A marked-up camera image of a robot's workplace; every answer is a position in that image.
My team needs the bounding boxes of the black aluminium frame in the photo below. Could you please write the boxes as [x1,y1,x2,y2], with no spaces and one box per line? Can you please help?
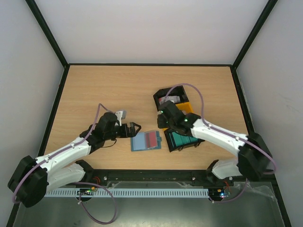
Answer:
[7,0,292,227]

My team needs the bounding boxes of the black bin with teal cards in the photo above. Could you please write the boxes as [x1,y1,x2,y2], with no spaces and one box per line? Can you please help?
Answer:
[164,129,205,152]

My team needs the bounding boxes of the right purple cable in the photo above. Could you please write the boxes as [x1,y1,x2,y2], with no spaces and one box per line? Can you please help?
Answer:
[165,83,277,204]

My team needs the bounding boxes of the yellow bin with cards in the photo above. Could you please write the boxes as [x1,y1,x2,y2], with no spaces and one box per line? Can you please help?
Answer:
[176,102,193,115]

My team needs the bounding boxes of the black bin with red cards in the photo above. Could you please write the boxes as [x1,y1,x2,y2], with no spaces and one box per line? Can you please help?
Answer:
[153,86,189,111]

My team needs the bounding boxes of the light blue slotted cable duct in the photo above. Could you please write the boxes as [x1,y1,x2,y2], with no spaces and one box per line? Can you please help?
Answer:
[45,188,209,198]

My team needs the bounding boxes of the red circle credit card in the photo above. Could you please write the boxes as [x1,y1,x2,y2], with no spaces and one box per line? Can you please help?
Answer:
[145,131,158,148]

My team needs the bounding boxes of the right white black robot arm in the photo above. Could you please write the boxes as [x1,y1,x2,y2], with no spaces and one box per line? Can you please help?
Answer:
[158,101,272,183]

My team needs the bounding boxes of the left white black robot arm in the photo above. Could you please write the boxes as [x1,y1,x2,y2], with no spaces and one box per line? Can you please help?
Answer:
[8,111,142,208]

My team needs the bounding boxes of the stack of white red cards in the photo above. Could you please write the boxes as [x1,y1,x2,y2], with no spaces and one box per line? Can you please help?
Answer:
[159,96,180,104]

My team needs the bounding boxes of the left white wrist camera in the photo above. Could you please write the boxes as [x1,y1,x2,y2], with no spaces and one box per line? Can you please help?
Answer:
[115,110,126,126]

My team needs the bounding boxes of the teal card holder wallet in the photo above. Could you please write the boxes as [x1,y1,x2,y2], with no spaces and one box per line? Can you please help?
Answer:
[131,131,162,152]

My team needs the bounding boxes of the teal card stack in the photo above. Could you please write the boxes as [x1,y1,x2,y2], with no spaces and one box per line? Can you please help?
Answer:
[169,132,199,147]

